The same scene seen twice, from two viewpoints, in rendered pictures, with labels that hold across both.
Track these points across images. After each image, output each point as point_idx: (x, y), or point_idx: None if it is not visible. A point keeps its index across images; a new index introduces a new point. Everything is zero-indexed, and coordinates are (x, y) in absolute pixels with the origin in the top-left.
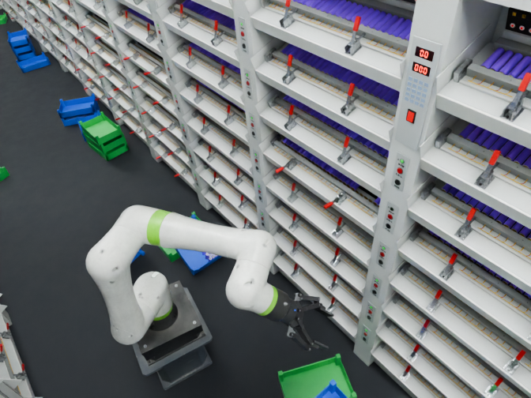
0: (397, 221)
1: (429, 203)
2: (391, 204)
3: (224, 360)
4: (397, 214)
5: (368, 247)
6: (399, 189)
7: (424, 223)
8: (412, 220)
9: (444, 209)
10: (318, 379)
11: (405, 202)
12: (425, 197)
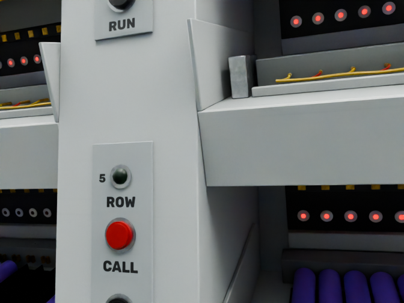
0: (164, 238)
1: (273, 93)
2: (113, 151)
3: None
4: (156, 189)
5: None
6: (136, 26)
7: (306, 141)
8: (221, 252)
9: (346, 78)
10: None
11: (181, 80)
12: (248, 80)
